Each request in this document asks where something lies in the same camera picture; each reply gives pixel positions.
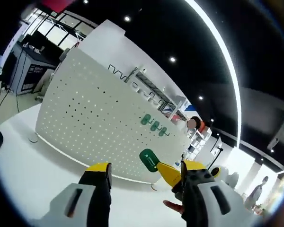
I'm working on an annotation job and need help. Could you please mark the grey cabinet with black top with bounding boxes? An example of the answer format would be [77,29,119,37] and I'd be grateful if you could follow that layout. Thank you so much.
[13,42,59,95]

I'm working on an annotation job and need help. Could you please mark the curved ceiling light strip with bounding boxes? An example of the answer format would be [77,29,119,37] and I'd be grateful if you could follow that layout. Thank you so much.
[183,0,242,148]

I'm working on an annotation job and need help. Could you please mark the white pegboard mounting plate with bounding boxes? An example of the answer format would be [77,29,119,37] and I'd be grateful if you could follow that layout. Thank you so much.
[28,47,192,191]

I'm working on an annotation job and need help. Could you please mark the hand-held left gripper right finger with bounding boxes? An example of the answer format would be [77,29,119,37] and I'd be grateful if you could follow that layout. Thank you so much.
[179,159,254,227]

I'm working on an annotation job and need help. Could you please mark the person's right hand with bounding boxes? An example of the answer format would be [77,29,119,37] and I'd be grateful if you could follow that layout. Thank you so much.
[162,200,184,214]

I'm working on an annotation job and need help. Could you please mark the grey metal shelf rack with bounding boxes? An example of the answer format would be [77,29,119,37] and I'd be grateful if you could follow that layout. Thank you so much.
[132,67,192,121]

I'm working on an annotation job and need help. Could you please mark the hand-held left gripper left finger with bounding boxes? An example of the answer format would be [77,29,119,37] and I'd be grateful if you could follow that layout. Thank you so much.
[41,162,113,227]

